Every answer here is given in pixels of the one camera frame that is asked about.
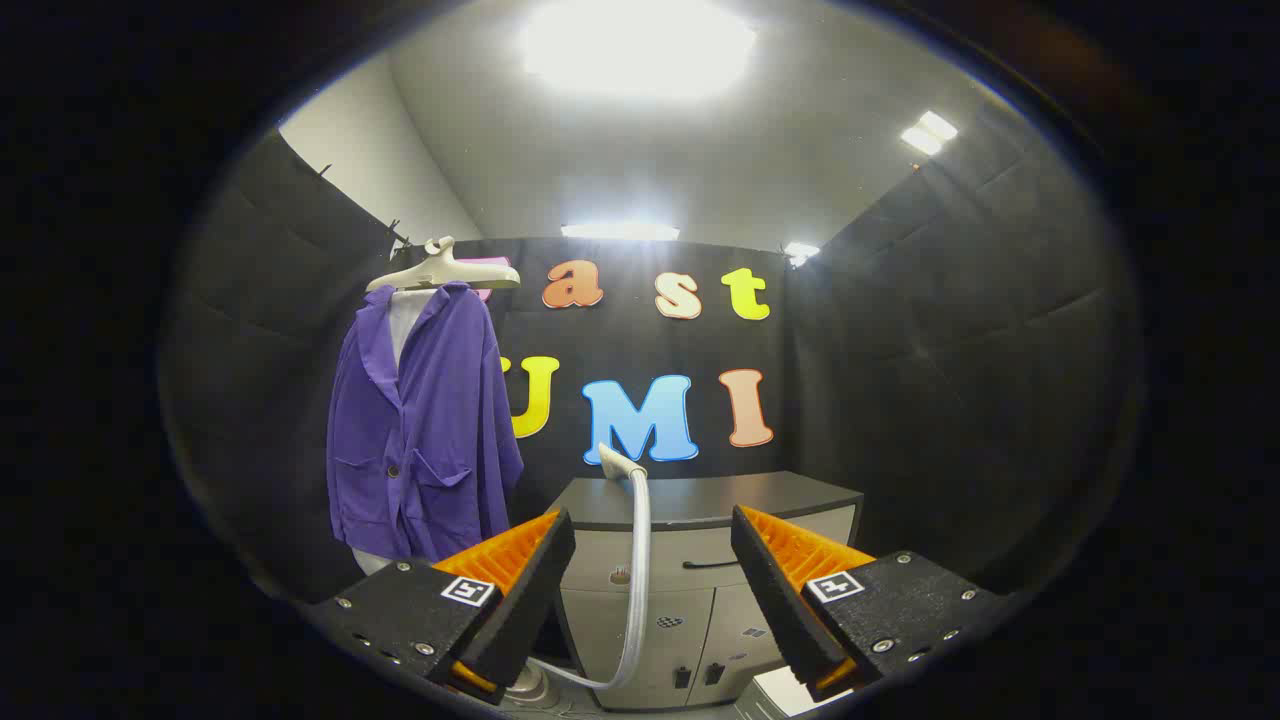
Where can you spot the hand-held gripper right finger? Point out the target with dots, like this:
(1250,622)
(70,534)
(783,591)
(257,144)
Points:
(775,590)

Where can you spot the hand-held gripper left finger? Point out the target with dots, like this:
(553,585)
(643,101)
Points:
(535,590)

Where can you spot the white garment steamer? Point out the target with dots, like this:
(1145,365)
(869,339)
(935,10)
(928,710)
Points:
(640,530)

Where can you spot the purple jacket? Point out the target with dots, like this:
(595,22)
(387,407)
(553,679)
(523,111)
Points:
(440,430)

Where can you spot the white clothes hanger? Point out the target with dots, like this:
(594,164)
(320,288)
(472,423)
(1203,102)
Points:
(440,272)

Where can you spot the white sheet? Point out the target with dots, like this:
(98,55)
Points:
(790,692)

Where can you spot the grey cabinet with dark top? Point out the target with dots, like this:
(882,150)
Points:
(720,495)

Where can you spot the small ceiling light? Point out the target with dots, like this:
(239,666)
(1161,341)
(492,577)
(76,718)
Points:
(800,251)

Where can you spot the long strip ceiling light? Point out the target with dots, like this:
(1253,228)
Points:
(620,231)

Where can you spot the large ceiling light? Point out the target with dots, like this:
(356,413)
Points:
(638,45)

